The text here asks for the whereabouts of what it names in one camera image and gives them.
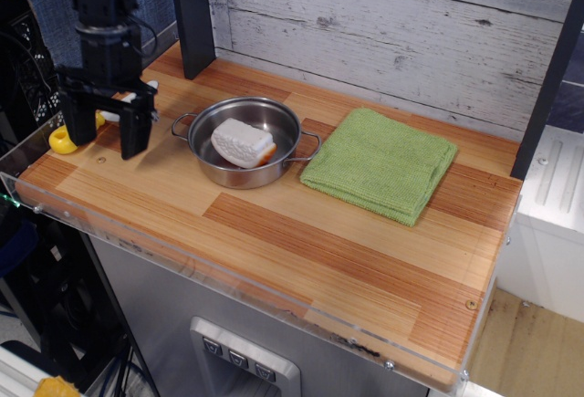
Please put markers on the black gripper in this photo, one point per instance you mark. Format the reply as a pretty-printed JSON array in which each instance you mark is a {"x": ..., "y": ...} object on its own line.
[{"x": 108, "y": 78}]

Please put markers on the yellow handled toy knife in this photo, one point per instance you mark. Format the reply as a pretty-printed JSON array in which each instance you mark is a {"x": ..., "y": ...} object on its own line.
[{"x": 64, "y": 140}]

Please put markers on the stainless steel pot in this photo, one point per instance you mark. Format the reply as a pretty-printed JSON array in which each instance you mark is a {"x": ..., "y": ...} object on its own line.
[{"x": 294, "y": 144}]

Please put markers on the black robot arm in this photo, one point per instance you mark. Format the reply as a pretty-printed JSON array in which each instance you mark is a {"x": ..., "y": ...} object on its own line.
[{"x": 106, "y": 12}]

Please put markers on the green folded towel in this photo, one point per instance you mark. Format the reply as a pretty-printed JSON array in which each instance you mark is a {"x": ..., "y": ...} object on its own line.
[{"x": 381, "y": 165}]

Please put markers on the black plastic crate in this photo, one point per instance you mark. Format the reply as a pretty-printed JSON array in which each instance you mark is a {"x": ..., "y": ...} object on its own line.
[{"x": 28, "y": 78}]

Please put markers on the white toy bread slice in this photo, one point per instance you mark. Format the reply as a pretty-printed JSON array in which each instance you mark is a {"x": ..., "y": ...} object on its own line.
[{"x": 242, "y": 144}]

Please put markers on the clear acrylic table guard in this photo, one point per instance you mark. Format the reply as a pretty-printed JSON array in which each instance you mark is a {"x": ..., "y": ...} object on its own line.
[{"x": 355, "y": 300}]

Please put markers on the silver toy dispenser panel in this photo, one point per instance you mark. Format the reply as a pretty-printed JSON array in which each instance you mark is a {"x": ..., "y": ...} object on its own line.
[{"x": 234, "y": 366}]

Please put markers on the dark left vertical post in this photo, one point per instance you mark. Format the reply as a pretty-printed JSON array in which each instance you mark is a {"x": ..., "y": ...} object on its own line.
[{"x": 196, "y": 37}]

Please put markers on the dark vertical post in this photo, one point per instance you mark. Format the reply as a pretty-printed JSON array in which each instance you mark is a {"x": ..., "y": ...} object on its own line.
[
  {"x": 567, "y": 40},
  {"x": 196, "y": 37}
]

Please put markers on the dark right vertical post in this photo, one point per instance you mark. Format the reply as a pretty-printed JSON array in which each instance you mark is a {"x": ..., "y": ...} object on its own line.
[{"x": 567, "y": 40}]

